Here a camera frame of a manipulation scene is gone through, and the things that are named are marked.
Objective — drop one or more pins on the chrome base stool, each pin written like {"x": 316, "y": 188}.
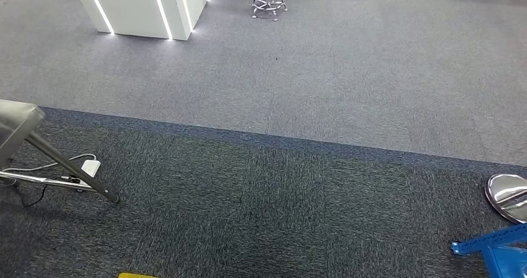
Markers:
{"x": 268, "y": 4}

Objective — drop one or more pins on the steel workbench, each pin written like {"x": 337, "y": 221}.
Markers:
{"x": 16, "y": 119}

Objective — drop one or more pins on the black capped stanchion pole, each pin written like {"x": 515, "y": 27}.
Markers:
{"x": 508, "y": 195}

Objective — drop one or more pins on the blue metal shelf rack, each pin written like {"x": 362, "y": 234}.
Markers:
{"x": 502, "y": 255}

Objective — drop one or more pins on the white lit counter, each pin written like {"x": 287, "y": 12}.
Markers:
{"x": 131, "y": 4}

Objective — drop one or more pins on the white power adapter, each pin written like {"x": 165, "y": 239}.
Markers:
{"x": 90, "y": 168}

